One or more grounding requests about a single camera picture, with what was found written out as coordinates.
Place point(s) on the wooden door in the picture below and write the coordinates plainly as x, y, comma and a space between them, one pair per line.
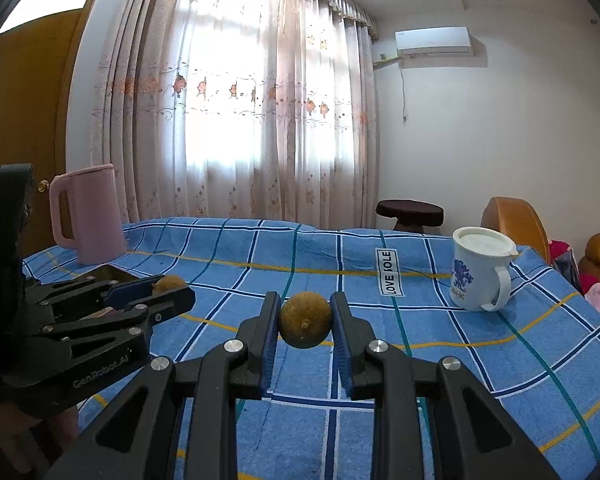
36, 68

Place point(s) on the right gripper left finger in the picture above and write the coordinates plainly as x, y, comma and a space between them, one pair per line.
136, 436

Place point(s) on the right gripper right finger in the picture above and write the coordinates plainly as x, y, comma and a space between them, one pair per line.
422, 409

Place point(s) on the person left hand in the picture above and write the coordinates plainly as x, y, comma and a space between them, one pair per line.
14, 423

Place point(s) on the brass door knob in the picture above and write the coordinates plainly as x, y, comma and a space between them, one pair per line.
43, 186

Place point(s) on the blue plaid tablecloth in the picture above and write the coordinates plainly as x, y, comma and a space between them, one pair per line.
539, 357

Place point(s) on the white wall air conditioner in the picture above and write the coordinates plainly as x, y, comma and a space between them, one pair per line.
433, 41

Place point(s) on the small brown kiwi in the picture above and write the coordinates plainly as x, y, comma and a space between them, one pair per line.
166, 283
305, 320

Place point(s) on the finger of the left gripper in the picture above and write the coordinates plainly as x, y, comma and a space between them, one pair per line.
96, 344
75, 299

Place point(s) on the dark round stool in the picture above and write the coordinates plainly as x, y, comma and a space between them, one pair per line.
411, 215

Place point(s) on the pink electric kettle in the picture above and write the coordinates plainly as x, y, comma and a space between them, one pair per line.
94, 214

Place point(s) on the pink metal tin box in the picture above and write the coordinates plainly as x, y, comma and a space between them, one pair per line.
108, 272

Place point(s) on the sheer floral curtain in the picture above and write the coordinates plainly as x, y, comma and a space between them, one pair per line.
252, 109

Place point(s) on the white blue floral mug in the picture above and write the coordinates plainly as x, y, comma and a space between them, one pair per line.
480, 279

